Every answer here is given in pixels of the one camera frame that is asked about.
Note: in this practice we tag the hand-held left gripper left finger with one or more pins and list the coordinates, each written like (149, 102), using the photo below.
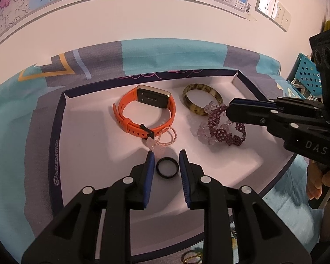
(150, 176)

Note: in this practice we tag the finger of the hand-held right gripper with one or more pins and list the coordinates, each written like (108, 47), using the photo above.
(247, 117)
(250, 103)

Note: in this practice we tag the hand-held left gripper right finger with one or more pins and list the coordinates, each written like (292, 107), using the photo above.
(184, 176)

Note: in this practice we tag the tortoiseshell bangle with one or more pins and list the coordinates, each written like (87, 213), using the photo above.
(187, 101)

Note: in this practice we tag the orange smartwatch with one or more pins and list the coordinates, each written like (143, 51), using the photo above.
(121, 107)

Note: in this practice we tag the blue perforated plastic basket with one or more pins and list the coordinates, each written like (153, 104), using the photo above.
(305, 71)

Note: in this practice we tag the teal grey printed tablecloth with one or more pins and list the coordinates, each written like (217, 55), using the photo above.
(16, 115)

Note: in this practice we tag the white wall socket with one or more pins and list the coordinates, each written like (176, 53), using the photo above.
(265, 2)
(279, 11)

